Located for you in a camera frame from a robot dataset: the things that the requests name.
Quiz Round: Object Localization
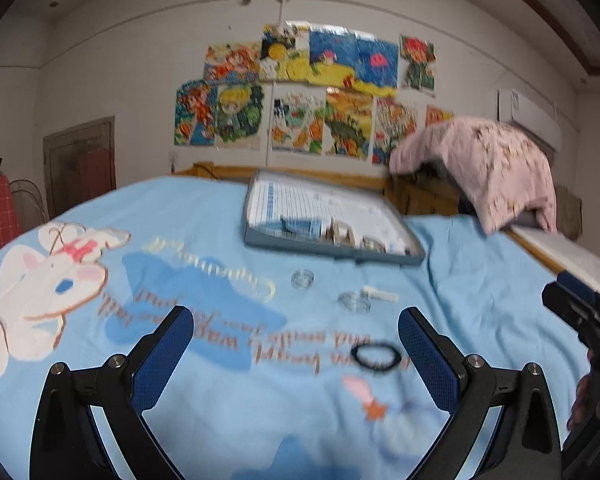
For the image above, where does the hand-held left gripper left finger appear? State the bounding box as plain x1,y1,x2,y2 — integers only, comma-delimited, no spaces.
30,305,196,480

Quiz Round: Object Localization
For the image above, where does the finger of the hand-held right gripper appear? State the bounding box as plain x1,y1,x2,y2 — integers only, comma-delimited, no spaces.
556,271,600,322
541,281,600,335

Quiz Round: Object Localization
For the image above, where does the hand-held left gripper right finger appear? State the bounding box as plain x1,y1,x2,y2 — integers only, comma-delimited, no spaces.
397,306,563,480

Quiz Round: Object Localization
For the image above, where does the black hair tie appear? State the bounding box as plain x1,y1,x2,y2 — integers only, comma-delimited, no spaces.
351,344,401,373

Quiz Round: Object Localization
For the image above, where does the white hair clip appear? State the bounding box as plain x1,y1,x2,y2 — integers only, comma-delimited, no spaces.
362,287,398,303

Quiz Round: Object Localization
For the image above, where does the grey shallow tray box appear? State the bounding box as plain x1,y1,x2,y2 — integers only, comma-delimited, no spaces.
243,170,427,265

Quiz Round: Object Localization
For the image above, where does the person's right hand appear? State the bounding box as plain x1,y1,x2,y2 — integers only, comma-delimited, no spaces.
566,349,600,432

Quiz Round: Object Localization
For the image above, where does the white mattress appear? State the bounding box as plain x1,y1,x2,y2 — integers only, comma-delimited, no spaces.
510,225,600,306

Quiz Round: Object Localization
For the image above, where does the olive green jacket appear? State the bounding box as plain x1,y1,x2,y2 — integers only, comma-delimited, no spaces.
555,185,583,241

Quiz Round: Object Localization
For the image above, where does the light blue printed blanket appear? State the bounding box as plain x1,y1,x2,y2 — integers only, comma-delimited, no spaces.
0,175,600,480

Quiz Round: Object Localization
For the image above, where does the pink floral cloth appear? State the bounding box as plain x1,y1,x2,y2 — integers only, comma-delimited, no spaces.
389,116,557,235

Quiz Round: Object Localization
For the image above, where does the white air conditioner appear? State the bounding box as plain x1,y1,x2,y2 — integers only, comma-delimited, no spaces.
497,89,563,153

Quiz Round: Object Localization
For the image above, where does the brown wooden cabinet door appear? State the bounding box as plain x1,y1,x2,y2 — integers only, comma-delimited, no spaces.
43,116,117,221

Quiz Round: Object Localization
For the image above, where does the wooden bed frame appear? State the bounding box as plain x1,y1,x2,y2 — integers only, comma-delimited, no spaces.
172,160,600,311

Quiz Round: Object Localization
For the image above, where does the wire fan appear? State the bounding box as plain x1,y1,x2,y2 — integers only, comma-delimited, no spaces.
9,179,48,231

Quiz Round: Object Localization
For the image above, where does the group of children's wall drawings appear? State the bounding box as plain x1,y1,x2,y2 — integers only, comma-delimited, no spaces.
174,22,455,166

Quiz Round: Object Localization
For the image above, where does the white cable conduit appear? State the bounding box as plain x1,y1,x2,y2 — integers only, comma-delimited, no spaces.
240,0,291,26

